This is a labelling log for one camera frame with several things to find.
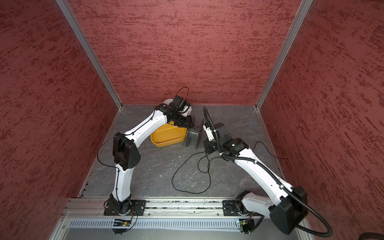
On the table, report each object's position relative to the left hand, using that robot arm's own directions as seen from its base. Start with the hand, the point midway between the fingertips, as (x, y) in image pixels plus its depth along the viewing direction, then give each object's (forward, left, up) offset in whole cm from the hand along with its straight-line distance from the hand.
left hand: (190, 127), depth 88 cm
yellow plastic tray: (+4, +15, -14) cm, 21 cm away
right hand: (-13, -9, +2) cm, 16 cm away
